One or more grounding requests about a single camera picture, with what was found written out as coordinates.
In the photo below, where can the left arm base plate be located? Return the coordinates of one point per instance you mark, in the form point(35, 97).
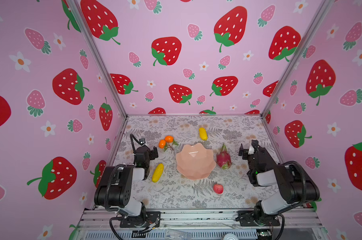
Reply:
point(144, 220)

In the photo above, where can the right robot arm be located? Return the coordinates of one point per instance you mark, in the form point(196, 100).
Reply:
point(295, 187)

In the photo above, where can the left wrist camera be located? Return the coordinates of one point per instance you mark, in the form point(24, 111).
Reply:
point(142, 141)

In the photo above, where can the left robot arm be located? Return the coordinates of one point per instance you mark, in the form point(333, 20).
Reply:
point(114, 191)

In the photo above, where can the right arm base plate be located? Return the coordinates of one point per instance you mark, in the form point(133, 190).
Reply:
point(248, 218)

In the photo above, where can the pink scalloped fruit bowl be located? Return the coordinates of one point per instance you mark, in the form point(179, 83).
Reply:
point(195, 162)

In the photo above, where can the red apple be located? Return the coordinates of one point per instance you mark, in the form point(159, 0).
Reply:
point(218, 189)

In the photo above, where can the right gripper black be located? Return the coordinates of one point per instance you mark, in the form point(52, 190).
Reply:
point(246, 153)

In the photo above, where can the aluminium rail frame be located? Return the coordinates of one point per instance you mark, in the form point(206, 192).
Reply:
point(204, 224)

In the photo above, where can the orange tangerines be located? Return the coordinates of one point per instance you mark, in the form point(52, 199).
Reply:
point(168, 143)

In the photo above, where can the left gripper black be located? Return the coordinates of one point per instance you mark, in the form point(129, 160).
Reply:
point(151, 153)

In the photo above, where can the pink dragon fruit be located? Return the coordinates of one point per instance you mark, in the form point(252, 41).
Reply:
point(224, 158)

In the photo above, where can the yellow fruit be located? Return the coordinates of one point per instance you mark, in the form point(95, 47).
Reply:
point(203, 134)
point(158, 173)

